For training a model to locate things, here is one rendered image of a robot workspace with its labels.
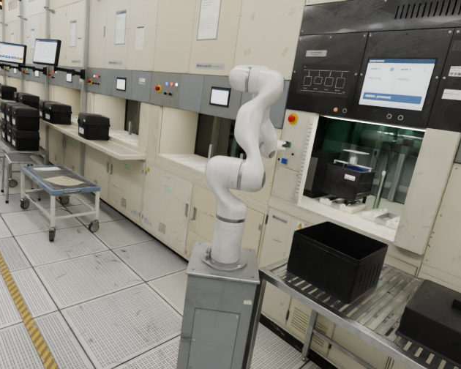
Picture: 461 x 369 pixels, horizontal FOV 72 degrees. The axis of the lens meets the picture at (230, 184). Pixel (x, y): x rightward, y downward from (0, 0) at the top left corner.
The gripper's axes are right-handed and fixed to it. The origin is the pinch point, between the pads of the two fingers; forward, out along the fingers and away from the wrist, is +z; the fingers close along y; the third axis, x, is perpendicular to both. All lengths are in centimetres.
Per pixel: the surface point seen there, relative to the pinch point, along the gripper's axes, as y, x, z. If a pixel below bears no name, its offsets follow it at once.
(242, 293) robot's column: 42, -50, -70
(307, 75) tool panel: 4.8, 38.9, 2.6
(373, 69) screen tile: 40, 43, 3
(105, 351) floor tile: -30, -120, -89
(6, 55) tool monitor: -457, 40, -50
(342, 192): 30.8, -22.8, 22.7
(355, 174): 35.8, -10.4, 22.7
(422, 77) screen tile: 62, 40, 2
